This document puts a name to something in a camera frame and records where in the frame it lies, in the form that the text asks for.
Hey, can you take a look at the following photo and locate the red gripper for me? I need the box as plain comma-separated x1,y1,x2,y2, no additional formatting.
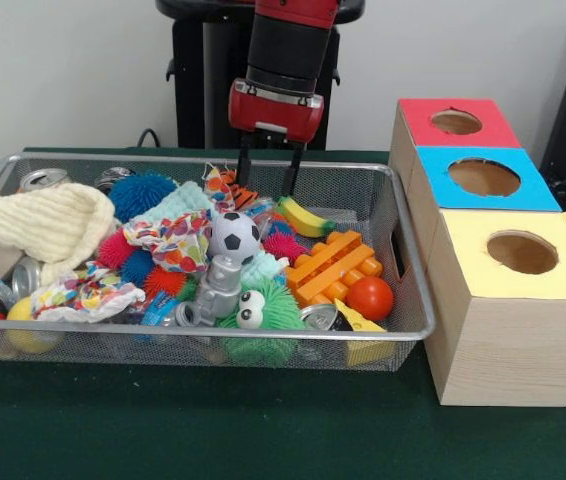
227,78,325,199

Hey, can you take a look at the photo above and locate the orange striped tiger toy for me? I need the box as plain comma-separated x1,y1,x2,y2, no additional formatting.
231,184,260,212

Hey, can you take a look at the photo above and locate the clear plastic packet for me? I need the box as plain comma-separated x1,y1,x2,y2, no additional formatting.
245,198,278,229

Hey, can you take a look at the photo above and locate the cream waffle cloth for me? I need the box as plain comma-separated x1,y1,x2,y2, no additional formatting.
0,181,122,283

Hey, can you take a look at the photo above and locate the wooden box with three holes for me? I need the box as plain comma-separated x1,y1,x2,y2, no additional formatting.
388,97,566,408

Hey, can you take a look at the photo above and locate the yellow banana toy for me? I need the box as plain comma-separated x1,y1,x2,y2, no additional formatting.
277,194,337,239

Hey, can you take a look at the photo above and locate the black and white soccer ball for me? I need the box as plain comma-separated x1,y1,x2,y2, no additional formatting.
208,211,262,264

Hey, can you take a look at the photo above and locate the orange plastic building block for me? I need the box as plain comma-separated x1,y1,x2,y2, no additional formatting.
286,231,384,307

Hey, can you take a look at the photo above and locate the grey robot toy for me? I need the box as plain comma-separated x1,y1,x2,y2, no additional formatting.
176,253,248,329

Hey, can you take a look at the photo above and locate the blue spiky ball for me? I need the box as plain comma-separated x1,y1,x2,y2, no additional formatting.
109,172,180,223

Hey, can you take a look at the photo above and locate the green fuzzy toy with eyes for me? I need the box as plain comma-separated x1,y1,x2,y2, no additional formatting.
215,279,306,367

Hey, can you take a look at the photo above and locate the red ball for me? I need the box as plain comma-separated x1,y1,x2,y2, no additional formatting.
346,277,395,322

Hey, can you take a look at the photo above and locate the yellow cheese wedge toy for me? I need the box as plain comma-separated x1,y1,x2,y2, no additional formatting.
333,298,396,366

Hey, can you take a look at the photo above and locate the crushed silver can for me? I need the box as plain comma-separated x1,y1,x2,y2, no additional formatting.
19,168,73,193

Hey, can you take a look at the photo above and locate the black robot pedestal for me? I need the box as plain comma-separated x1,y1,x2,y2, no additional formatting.
156,0,366,151

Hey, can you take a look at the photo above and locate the black cable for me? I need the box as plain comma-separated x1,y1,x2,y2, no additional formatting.
137,127,164,150

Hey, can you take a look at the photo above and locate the wire mesh bin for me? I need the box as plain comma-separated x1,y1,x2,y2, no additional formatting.
0,152,437,374

